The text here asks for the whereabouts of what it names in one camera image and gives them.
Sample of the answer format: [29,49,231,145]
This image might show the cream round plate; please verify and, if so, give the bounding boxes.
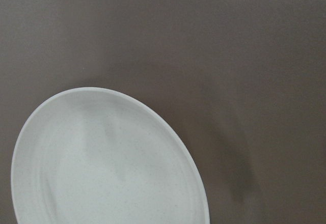
[11,87,210,223]

